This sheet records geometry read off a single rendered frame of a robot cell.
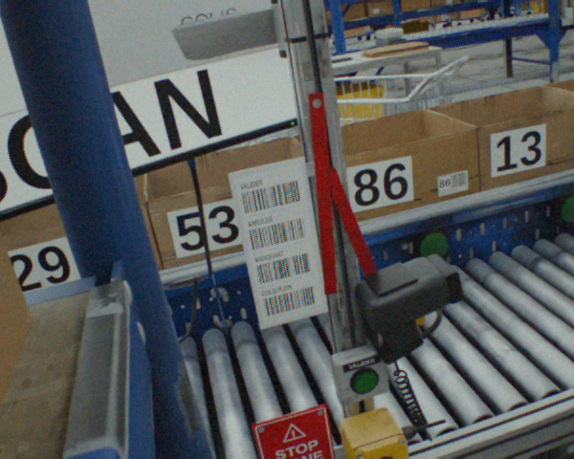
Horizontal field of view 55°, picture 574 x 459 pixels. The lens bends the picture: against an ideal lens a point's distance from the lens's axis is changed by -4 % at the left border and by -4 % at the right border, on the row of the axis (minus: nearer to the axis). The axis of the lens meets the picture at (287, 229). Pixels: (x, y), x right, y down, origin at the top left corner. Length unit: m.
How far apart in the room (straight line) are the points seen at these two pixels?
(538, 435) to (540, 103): 1.13
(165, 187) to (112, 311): 1.39
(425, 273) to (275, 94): 0.29
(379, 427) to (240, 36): 0.52
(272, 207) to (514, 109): 1.28
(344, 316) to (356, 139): 0.95
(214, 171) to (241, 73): 0.85
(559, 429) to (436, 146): 0.69
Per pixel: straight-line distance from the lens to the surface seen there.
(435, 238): 1.36
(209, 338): 1.27
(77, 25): 0.19
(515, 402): 1.02
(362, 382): 0.74
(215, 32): 0.69
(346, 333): 0.74
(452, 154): 1.41
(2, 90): 0.63
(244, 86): 0.71
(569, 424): 1.05
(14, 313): 0.17
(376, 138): 1.63
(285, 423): 0.78
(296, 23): 0.61
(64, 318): 0.18
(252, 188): 0.63
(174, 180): 1.54
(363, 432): 0.79
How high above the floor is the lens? 1.41
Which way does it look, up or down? 23 degrees down
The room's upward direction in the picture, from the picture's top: 10 degrees counter-clockwise
